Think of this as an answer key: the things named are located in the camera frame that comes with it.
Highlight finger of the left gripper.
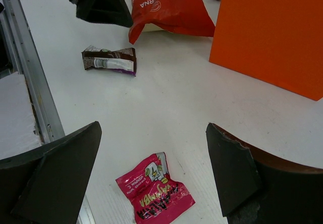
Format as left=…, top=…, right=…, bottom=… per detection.
left=69, top=0, right=133, bottom=28

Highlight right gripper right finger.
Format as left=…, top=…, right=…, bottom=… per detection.
left=206, top=123, right=322, bottom=223

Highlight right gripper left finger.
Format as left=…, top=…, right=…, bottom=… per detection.
left=1, top=122, right=102, bottom=223

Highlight large red chips bag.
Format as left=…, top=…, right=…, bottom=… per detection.
left=128, top=0, right=215, bottom=44

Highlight pink candy packet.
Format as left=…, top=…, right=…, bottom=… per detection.
left=116, top=152, right=195, bottom=224

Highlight orange paper bag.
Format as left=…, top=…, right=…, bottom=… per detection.
left=209, top=0, right=322, bottom=101

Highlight brown chocolate bar wrapper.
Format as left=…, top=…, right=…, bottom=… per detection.
left=82, top=45, right=137, bottom=76

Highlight aluminium table frame rail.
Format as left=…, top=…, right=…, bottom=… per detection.
left=1, top=0, right=65, bottom=143

